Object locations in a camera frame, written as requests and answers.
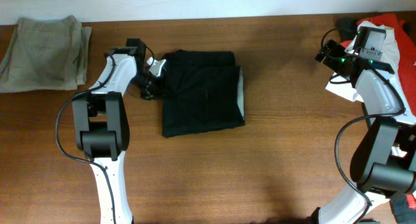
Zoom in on black shorts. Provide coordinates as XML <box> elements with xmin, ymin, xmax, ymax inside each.
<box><xmin>162</xmin><ymin>50</ymin><xmax>245</xmax><ymax>138</ymax></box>

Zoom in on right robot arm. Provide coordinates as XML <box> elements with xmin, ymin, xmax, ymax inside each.
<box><xmin>308</xmin><ymin>26</ymin><xmax>415</xmax><ymax>223</ymax></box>

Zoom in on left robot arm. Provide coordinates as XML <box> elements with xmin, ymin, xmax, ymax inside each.
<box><xmin>71</xmin><ymin>38</ymin><xmax>164</xmax><ymax>224</ymax></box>

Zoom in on white garment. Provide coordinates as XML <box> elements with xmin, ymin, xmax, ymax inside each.
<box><xmin>325</xmin><ymin>21</ymin><xmax>400</xmax><ymax>103</ymax></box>

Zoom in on red garment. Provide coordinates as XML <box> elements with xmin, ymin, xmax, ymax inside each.
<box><xmin>357</xmin><ymin>14</ymin><xmax>415</xmax><ymax>115</ymax></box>

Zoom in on folded beige shorts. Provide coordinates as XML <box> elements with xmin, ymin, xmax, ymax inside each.
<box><xmin>1</xmin><ymin>15</ymin><xmax>92</xmax><ymax>93</ymax></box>

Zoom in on right black cable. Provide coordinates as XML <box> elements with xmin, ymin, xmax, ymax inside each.
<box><xmin>320</xmin><ymin>28</ymin><xmax>407</xmax><ymax>224</ymax></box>

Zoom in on black cable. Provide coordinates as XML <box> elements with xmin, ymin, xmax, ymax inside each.
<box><xmin>55</xmin><ymin>45</ymin><xmax>156</xmax><ymax>224</ymax></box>
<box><xmin>320</xmin><ymin>28</ymin><xmax>407</xmax><ymax>224</ymax></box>

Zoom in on left black cable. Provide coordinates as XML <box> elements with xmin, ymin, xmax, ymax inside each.
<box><xmin>55</xmin><ymin>45</ymin><xmax>156</xmax><ymax>224</ymax></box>

